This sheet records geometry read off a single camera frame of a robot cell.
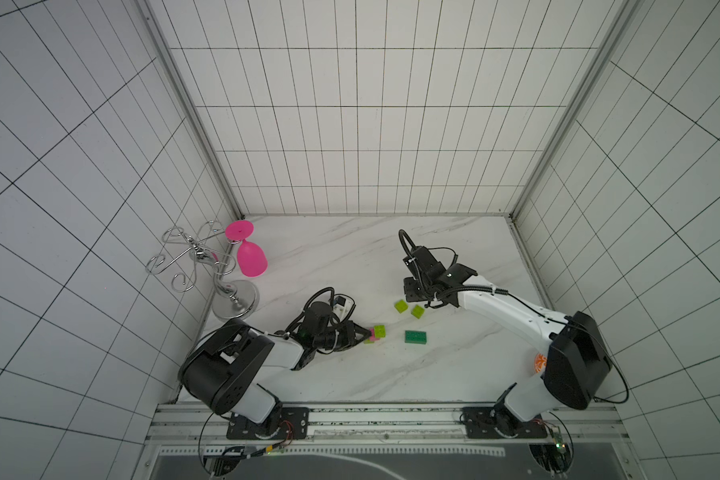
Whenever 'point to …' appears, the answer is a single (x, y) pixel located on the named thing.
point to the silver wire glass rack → (233, 299)
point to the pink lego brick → (372, 336)
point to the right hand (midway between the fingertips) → (411, 282)
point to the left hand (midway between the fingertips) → (365, 338)
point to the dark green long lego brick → (415, 337)
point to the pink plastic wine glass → (252, 261)
